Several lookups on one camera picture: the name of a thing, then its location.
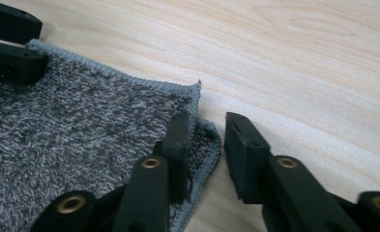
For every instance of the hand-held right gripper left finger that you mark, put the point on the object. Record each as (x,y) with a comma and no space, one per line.
(165,161)

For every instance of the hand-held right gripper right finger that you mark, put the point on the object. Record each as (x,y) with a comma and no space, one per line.
(258,167)

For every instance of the grey towel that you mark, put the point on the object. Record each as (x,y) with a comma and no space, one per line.
(68,135)

